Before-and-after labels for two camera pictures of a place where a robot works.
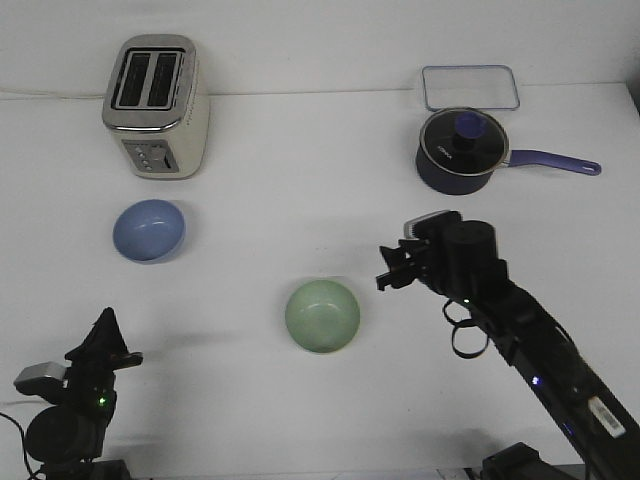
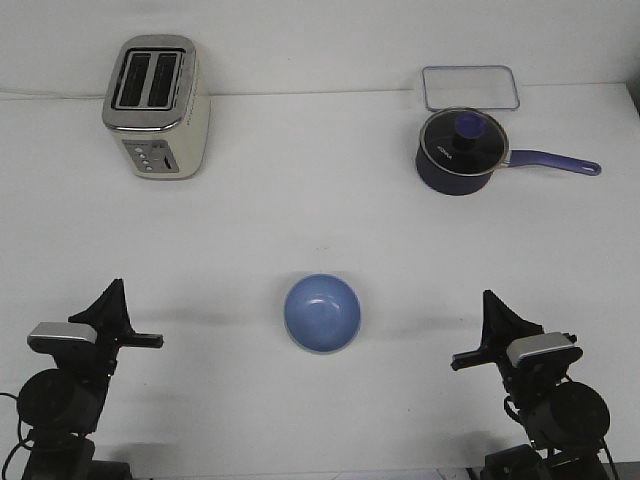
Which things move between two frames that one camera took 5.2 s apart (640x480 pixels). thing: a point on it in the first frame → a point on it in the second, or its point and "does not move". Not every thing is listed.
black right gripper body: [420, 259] → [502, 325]
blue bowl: [150, 231] → [322, 313]
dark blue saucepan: [459, 149] does not move
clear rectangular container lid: [474, 86] does not move
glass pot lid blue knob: [464, 140] does not move
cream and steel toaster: [155, 103] does not move
